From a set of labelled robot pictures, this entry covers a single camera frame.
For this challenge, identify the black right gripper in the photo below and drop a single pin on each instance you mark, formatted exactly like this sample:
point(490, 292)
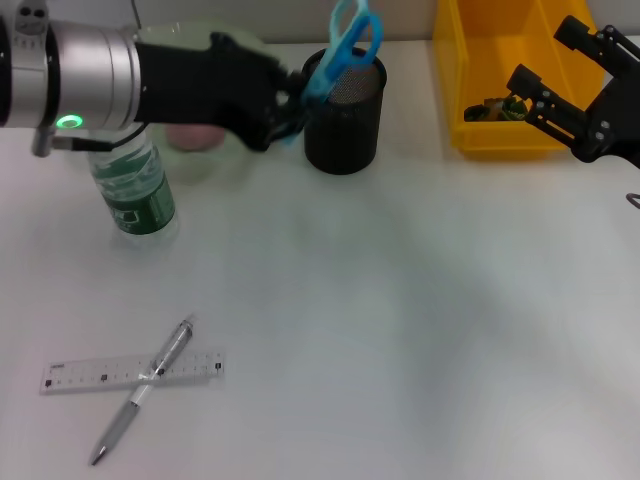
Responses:
point(620, 115)

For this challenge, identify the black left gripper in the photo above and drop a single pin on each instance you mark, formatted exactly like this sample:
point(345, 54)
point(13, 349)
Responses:
point(200, 85)

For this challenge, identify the green plastic wrapper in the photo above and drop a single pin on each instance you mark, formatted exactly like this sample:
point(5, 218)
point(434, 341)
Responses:
point(500, 111)

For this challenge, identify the blue scissors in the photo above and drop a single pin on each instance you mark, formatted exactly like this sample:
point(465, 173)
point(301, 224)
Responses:
point(345, 40)

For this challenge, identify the pink toy peach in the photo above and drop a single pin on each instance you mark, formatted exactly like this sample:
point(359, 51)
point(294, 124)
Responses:
point(192, 137)

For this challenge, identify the clear bottle with green label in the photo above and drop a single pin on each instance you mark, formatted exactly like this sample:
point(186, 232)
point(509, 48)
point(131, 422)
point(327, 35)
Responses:
point(135, 190)

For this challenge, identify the black mesh pen cup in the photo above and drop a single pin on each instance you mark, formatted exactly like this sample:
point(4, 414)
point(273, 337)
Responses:
point(345, 135)

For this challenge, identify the green glass fruit plate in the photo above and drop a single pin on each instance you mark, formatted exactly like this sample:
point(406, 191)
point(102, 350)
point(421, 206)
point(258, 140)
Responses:
point(235, 160)

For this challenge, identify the transparent plastic ruler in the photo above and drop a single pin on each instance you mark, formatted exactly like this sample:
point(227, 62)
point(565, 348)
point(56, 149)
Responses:
point(75, 377)

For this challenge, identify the clear silver ballpoint pen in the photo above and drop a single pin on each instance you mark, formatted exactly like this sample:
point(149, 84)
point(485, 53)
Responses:
point(125, 420)

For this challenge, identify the yellow plastic storage bin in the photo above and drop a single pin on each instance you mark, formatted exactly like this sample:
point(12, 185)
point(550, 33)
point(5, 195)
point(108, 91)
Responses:
point(480, 75)

